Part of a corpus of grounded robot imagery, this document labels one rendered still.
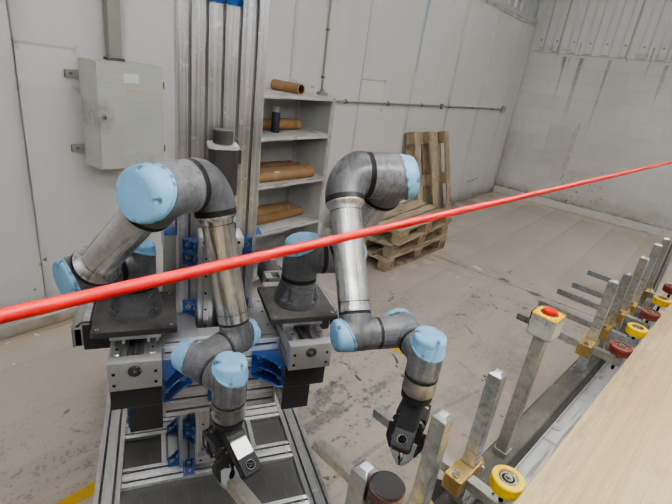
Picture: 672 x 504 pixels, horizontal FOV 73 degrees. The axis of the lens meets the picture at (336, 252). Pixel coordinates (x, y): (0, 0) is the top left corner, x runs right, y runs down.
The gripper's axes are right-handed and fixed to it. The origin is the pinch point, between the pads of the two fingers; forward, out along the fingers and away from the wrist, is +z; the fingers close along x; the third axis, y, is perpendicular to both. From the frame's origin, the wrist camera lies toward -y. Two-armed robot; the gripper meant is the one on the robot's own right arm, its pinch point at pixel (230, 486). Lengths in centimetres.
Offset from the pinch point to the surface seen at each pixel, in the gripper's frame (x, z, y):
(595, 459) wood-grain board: -76, -8, -57
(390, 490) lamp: -4, -33, -39
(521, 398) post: -78, -11, -35
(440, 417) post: -28, -31, -34
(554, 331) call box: -77, -36, -37
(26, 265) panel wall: -7, 38, 232
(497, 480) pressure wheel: -47, -8, -44
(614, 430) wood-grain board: -93, -8, -58
